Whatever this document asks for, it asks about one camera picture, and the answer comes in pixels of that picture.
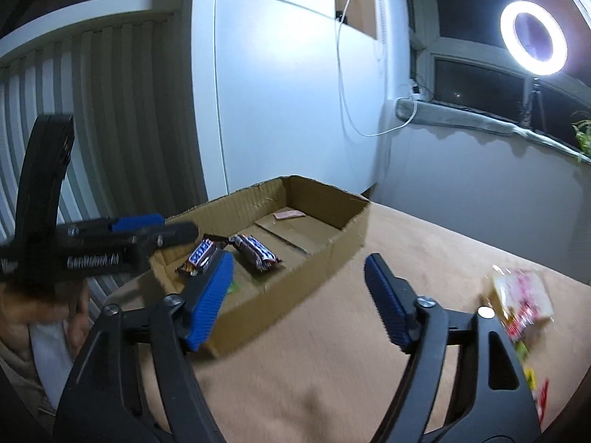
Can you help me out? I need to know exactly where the white ring light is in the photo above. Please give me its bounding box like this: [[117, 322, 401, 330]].
[[500, 0, 568, 76]]

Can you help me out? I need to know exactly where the white window frame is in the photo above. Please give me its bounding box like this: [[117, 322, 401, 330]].
[[406, 0, 591, 123]]

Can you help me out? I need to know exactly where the clear pink print snack packet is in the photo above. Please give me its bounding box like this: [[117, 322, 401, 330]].
[[490, 268, 555, 328]]

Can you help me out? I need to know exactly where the green potted plant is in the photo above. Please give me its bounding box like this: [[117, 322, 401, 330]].
[[571, 111, 591, 163]]

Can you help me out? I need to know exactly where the brown chocolate bar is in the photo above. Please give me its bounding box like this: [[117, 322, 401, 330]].
[[175, 235, 230, 278], [228, 234, 283, 272]]

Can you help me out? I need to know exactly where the white cabinet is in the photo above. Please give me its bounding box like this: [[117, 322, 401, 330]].
[[191, 0, 389, 197]]

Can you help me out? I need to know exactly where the white cable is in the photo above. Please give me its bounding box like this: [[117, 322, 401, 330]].
[[336, 0, 419, 138]]

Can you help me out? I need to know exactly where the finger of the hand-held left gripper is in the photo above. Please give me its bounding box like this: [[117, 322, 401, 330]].
[[131, 221, 200, 264], [65, 213, 167, 238]]

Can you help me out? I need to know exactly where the cardboard box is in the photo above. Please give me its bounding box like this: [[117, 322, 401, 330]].
[[104, 175, 371, 361]]

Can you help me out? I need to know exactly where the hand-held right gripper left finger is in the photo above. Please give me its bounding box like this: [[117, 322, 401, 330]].
[[53, 251, 236, 443]]

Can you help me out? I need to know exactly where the white ribbed radiator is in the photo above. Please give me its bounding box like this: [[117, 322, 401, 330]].
[[0, 18, 209, 296]]

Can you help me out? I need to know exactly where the grey windowsill cover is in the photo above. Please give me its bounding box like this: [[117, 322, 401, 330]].
[[394, 97, 591, 165]]

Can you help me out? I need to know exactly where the red clear snack packet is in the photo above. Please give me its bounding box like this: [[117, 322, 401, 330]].
[[503, 307, 542, 343]]

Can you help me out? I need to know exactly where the person's left hand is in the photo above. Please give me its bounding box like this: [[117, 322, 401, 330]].
[[0, 279, 91, 365]]

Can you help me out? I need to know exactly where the black tripod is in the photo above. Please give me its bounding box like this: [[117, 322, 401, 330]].
[[519, 74, 548, 130]]

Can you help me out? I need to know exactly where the white shelf board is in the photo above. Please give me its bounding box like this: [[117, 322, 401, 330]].
[[0, 0, 175, 58]]

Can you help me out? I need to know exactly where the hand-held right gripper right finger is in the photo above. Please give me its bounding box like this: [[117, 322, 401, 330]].
[[364, 253, 542, 443]]

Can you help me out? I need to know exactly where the orange red snack packet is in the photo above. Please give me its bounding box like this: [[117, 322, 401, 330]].
[[534, 378, 551, 422]]

